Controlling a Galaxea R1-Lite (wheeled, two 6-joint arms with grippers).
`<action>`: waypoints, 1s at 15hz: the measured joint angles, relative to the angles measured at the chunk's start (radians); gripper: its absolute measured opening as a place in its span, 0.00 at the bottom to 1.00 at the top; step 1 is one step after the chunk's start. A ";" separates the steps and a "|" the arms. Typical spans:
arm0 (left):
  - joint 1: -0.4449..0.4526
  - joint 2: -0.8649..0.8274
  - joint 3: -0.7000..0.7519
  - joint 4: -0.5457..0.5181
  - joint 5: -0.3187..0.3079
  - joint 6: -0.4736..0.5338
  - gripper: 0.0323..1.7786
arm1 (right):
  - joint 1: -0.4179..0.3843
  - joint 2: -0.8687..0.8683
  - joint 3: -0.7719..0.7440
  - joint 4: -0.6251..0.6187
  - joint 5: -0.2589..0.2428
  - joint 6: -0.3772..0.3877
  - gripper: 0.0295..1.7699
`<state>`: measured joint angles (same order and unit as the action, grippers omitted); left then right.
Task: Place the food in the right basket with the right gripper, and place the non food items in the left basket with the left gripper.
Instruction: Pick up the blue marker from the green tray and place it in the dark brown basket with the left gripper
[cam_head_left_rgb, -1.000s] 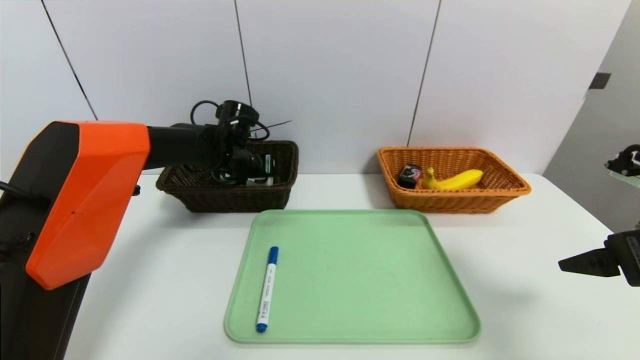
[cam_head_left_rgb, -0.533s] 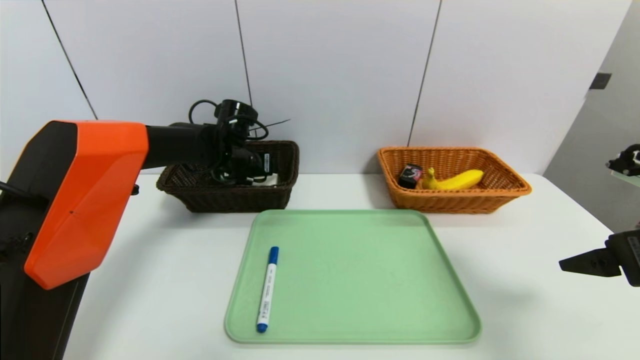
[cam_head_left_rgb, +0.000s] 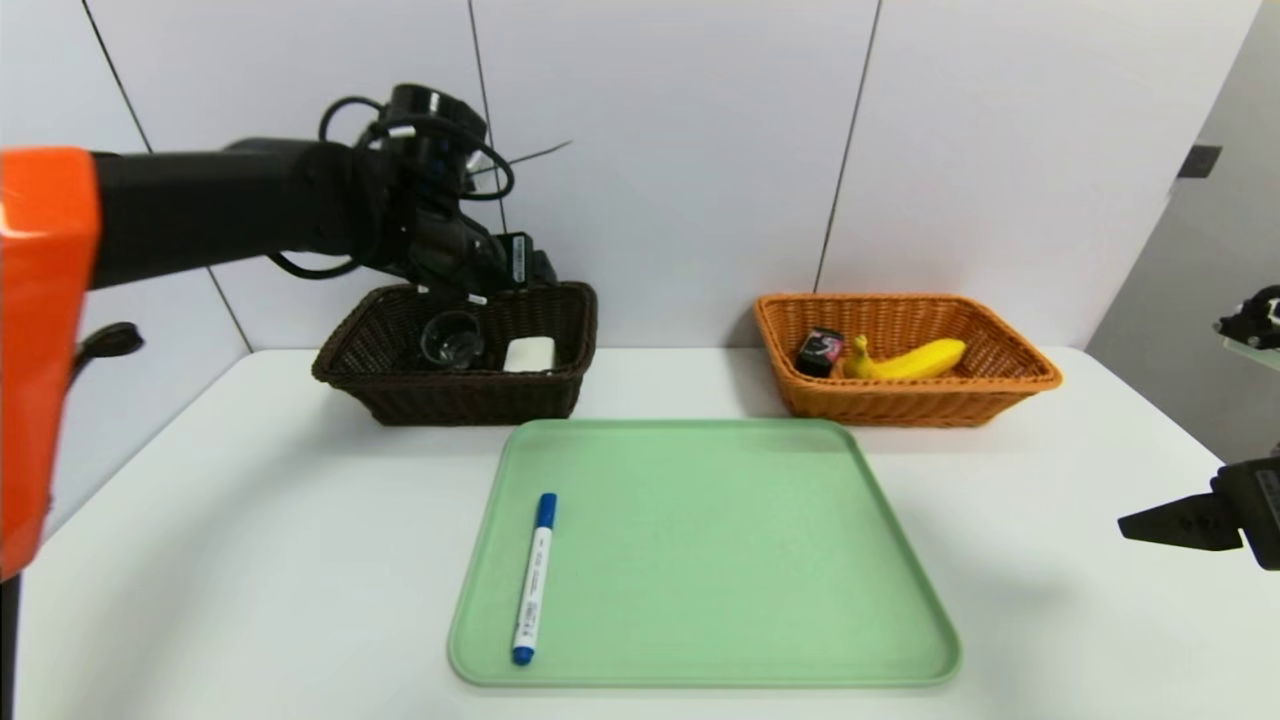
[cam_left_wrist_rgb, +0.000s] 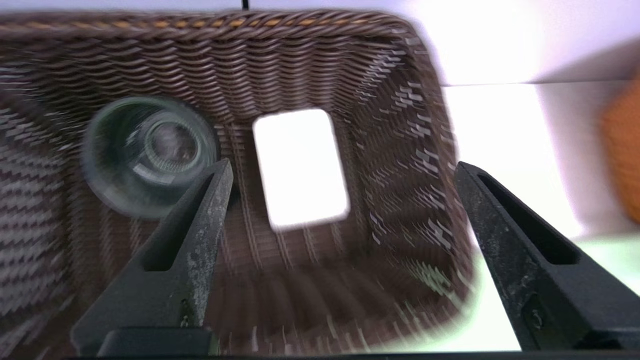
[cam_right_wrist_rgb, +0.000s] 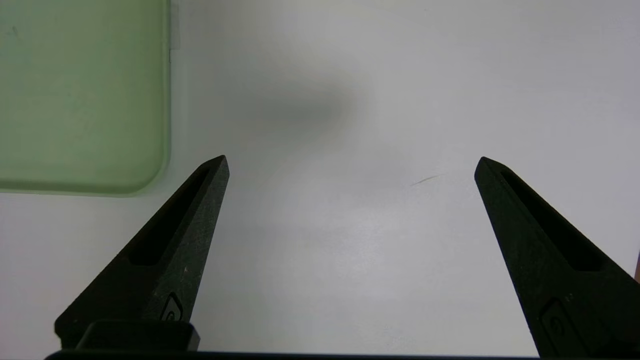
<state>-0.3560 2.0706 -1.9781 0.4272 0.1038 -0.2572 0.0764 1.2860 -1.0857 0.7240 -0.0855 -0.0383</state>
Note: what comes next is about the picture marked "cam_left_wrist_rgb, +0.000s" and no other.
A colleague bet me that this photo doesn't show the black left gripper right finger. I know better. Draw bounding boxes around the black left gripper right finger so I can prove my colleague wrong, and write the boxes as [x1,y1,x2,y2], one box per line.
[455,161,640,351]

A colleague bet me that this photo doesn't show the dark brown wicker basket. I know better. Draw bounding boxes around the dark brown wicker basket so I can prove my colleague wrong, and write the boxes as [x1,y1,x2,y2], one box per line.
[0,10,476,357]

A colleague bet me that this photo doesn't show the white soap bar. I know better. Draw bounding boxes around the white soap bar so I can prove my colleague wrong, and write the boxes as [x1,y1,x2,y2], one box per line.
[252,108,351,232]

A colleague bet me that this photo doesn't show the clear glass cup with handle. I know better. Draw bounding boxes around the clear glass cup with handle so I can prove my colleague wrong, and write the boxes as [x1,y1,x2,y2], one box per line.
[82,96,219,219]

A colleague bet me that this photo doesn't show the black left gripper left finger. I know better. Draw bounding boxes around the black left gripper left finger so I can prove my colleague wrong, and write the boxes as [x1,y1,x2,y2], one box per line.
[71,158,234,355]

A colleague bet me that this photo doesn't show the orange wicker basket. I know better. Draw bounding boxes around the orange wicker basket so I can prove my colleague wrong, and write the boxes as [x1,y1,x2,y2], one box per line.
[600,80,640,223]

